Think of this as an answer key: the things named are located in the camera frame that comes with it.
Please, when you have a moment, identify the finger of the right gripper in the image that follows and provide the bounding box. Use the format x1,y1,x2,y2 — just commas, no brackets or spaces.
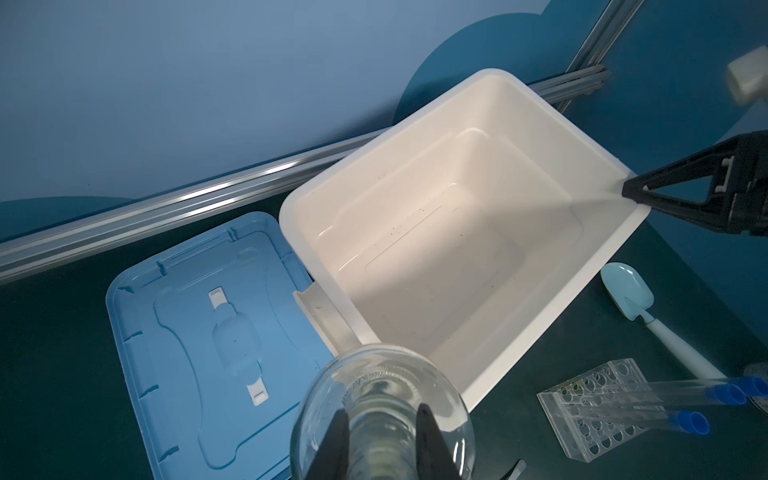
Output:
622,135,743,231

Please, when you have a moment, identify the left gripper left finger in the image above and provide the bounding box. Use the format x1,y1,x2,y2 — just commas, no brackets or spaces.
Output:
305,409,350,480

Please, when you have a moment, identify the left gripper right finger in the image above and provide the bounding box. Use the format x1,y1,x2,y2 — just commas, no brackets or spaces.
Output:
415,403,461,480

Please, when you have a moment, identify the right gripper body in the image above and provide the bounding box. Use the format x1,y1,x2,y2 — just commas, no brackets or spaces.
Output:
719,130,767,237

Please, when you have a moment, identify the clear test tube rack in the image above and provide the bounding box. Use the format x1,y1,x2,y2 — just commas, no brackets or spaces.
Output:
537,358,664,463

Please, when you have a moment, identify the test tube blue cap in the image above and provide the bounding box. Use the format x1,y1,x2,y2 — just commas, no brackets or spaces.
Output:
575,405,712,437
647,376,767,398
592,382,747,407

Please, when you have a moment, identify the white plastic storage bin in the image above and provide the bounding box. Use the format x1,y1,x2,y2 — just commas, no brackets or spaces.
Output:
279,69,649,408

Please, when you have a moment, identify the light blue plastic scoop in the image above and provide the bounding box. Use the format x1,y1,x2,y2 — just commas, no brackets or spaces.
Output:
600,262,726,380

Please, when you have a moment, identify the light blue bin lid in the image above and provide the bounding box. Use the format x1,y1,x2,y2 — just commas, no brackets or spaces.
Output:
105,212,333,479

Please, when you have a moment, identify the clear glass petri dish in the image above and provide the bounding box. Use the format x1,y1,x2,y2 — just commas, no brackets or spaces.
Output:
743,361,768,414

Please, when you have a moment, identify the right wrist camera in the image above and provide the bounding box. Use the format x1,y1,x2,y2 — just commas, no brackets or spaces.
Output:
726,45,768,106

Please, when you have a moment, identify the aluminium frame rail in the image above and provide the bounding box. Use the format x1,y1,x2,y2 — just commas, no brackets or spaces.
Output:
0,64,613,286

